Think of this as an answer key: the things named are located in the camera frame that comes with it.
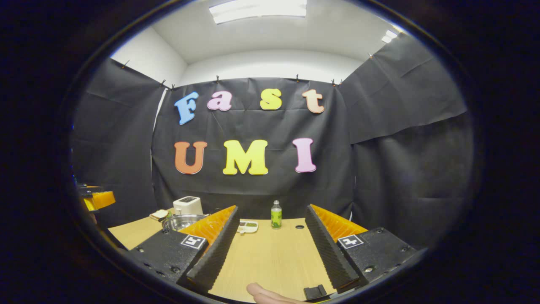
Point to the green label drink bottle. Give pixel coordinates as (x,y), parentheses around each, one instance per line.
(276,217)

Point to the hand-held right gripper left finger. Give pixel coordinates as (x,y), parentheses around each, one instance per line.
(215,253)

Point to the white toaster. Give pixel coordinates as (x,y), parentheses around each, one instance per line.
(187,206)

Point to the large ceiling light panel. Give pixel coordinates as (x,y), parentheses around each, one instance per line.
(257,10)

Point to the black backdrop cloth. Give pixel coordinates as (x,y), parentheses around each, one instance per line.
(400,169)

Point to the white divided dish of beans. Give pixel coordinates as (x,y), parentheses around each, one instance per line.
(249,227)

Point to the small ceiling light panel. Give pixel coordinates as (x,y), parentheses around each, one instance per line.
(389,36)

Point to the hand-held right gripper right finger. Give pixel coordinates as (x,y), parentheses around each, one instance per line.
(327,253)

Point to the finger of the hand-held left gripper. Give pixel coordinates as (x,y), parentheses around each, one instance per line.
(101,199)

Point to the small sandwich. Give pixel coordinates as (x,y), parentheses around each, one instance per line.
(160,215)

